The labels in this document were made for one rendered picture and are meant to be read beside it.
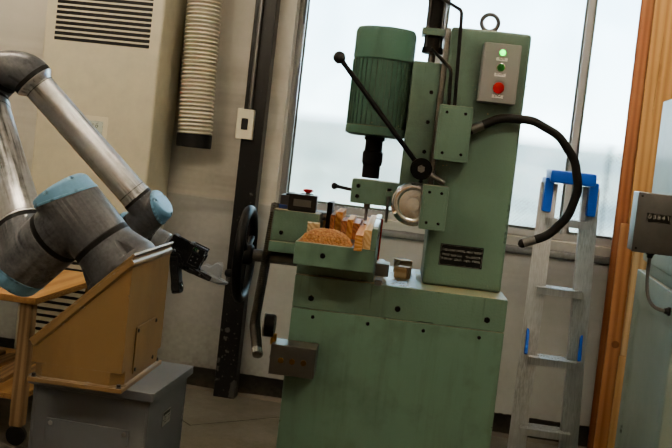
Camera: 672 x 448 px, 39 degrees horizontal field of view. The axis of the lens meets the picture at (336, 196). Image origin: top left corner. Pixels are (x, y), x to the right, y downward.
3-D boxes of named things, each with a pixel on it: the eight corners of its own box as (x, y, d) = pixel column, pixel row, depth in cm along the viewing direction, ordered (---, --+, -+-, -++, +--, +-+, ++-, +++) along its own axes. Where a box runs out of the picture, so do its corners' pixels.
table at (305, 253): (284, 238, 307) (286, 220, 307) (378, 249, 305) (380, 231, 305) (256, 259, 247) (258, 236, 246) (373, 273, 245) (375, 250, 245)
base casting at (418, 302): (307, 284, 302) (310, 255, 301) (488, 306, 298) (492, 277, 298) (291, 307, 257) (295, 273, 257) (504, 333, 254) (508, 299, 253)
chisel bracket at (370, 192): (350, 205, 281) (353, 177, 280) (397, 211, 280) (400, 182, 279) (348, 207, 273) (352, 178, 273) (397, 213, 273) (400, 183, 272)
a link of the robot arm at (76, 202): (107, 227, 223) (62, 169, 223) (58, 270, 227) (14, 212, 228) (135, 217, 237) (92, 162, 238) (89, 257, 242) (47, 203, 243)
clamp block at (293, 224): (276, 235, 284) (279, 205, 284) (321, 240, 283) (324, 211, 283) (269, 240, 269) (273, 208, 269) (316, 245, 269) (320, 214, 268)
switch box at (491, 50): (476, 102, 263) (483, 44, 262) (512, 106, 262) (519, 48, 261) (478, 100, 256) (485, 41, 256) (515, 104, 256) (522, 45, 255)
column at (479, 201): (419, 273, 288) (448, 36, 284) (493, 282, 287) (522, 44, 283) (421, 283, 266) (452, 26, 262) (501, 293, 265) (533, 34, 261)
